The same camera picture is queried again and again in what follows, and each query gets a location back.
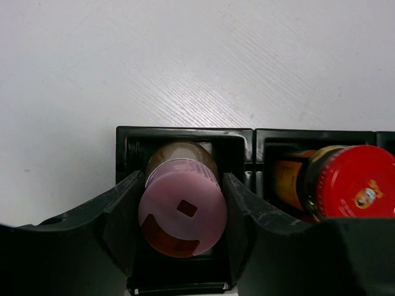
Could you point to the black three-compartment organizer tray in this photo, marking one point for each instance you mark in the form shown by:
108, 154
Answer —
245, 153

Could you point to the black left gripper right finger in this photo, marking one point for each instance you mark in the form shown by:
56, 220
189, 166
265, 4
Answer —
278, 254

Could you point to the red-lid sauce jar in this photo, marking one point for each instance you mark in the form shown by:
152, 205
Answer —
337, 181

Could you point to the pink-cap spice shaker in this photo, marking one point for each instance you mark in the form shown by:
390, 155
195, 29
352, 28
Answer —
182, 212

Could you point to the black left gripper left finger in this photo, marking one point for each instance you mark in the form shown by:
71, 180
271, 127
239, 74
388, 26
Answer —
89, 250

